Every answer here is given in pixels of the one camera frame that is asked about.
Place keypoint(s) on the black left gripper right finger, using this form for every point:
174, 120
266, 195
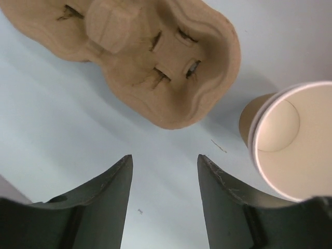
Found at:
239, 216

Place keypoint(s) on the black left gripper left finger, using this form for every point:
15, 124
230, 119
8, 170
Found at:
90, 216

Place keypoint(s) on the stack of brown paper cups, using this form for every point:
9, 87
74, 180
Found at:
288, 137

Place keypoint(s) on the brown pulp cup carrier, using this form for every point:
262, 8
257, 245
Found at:
170, 61

